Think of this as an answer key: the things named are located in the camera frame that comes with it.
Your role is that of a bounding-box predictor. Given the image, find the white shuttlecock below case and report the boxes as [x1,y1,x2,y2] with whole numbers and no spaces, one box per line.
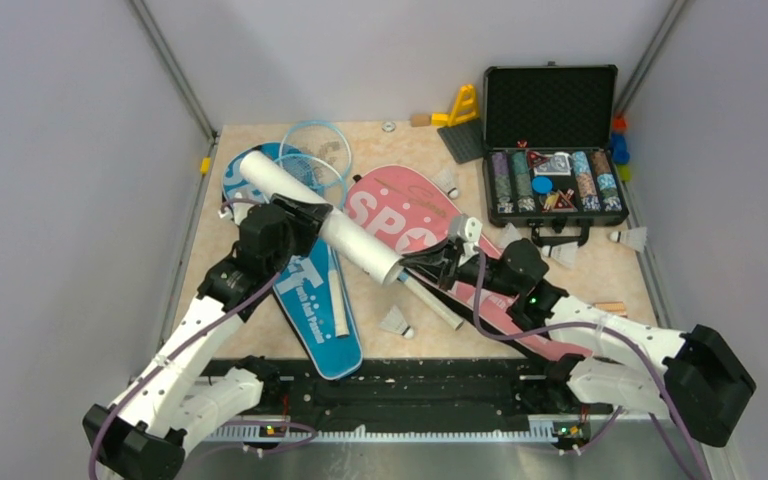
[540,242,579,269]

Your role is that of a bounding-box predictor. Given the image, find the purple cable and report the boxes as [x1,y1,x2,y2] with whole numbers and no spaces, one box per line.
[89,271,319,480]
[470,248,713,480]

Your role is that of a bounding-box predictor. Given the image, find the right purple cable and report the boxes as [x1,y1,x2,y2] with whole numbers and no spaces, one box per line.
[470,248,713,480]

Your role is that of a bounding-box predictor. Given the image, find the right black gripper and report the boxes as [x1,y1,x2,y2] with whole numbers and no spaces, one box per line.
[401,236,521,299]

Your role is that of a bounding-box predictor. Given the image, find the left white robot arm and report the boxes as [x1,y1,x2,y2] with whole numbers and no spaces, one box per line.
[82,194,346,479]

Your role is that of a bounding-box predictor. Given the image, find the black poker chip case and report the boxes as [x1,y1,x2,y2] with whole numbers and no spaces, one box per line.
[482,64,629,246]

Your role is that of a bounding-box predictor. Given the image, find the white shuttlecock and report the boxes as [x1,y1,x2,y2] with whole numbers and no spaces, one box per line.
[540,242,579,269]
[609,227,648,253]
[378,305,416,339]
[431,167,460,199]
[496,223,523,251]

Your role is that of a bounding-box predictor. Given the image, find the blue racket cover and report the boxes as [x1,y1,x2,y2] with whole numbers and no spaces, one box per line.
[253,142,363,380]

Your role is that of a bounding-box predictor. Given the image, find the white shuttlecock tube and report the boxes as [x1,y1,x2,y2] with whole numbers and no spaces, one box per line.
[238,150,402,286]

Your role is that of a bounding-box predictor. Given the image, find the yellow letter A toy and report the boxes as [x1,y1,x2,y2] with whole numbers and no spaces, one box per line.
[431,84,480,127]

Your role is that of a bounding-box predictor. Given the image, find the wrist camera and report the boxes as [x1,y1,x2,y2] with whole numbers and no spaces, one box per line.
[218,198,259,225]
[447,214,483,243]

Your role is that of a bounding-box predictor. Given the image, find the upper blue badminton racket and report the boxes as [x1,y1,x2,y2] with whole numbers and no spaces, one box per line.
[279,120,352,178]

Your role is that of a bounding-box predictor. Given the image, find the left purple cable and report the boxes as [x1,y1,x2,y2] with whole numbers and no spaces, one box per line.
[89,271,319,480]

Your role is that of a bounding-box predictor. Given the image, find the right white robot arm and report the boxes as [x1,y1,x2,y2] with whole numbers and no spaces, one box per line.
[400,239,757,447]

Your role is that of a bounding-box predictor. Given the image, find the dark grey building plate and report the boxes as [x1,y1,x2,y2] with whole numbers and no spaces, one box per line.
[437,119,484,164]

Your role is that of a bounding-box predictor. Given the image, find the lower blue badminton racket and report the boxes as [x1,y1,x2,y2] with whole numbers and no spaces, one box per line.
[277,154,463,330]

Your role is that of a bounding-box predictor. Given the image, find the coloured toys in corner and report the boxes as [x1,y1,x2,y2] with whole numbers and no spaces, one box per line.
[610,116,632,182]

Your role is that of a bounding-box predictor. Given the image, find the blue badminton racket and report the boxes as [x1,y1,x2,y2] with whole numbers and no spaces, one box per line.
[279,120,352,178]
[277,154,463,330]

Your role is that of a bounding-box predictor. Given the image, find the yellow clip on frame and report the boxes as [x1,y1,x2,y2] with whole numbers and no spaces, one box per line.
[199,157,211,176]

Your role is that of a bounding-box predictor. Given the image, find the small wooden block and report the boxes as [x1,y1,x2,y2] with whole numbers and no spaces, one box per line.
[409,113,432,128]

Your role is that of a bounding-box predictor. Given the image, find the pink racket cover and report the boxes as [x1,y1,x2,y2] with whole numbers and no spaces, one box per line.
[345,164,592,361]

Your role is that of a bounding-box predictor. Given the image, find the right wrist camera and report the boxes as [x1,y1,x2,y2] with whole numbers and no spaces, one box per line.
[447,214,483,243]

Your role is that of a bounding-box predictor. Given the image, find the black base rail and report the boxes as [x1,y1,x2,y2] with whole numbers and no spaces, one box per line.
[199,357,612,440]

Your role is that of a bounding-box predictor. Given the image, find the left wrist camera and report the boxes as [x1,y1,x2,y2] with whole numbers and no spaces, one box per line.
[218,198,259,225]

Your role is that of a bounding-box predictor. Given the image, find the red white card box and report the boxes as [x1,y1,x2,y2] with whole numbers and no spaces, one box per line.
[593,302,628,317]

